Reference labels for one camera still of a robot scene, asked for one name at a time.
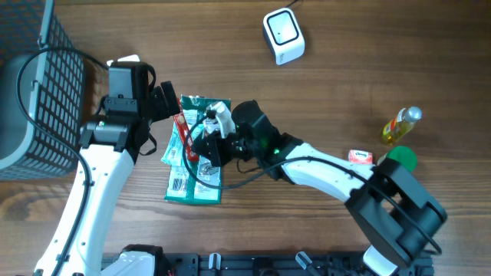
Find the dark grey mesh basket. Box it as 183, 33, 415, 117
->
1, 1, 85, 180

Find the yellow Vim dish soap bottle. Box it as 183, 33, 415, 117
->
381, 106, 423, 145

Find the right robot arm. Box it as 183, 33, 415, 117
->
183, 100, 447, 275

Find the left camera cable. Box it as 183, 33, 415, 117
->
15, 46, 110, 276

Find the green lid jar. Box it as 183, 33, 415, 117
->
377, 146, 418, 172

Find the red Nescafe sachet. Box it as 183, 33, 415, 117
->
173, 102, 199, 163

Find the teal wipes packet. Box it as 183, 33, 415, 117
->
161, 124, 184, 166

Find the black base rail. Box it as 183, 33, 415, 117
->
101, 251, 435, 276

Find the white barcode scanner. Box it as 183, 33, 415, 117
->
262, 8, 305, 66

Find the orange Kleenex tissue pack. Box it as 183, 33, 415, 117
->
348, 149, 373, 164

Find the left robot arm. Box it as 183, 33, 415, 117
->
34, 61, 180, 275

